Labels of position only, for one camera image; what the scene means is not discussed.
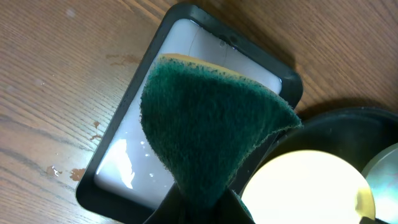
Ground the upper mint green plate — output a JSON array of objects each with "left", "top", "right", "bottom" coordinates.
[{"left": 362, "top": 144, "right": 398, "bottom": 224}]

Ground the yellow plate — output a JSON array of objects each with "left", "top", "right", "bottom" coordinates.
[{"left": 242, "top": 150, "right": 376, "bottom": 224}]

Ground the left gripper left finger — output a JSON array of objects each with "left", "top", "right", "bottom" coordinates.
[{"left": 144, "top": 184, "right": 185, "bottom": 224}]

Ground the round black tray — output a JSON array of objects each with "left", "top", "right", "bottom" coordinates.
[{"left": 238, "top": 106, "right": 398, "bottom": 224}]

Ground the green yellow sponge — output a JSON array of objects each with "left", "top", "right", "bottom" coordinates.
[{"left": 140, "top": 54, "right": 301, "bottom": 210}]

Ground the black rectangular soap tray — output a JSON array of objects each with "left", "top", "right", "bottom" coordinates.
[{"left": 76, "top": 2, "right": 303, "bottom": 223}]

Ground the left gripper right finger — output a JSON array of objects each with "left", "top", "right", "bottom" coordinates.
[{"left": 214, "top": 189, "right": 254, "bottom": 224}]

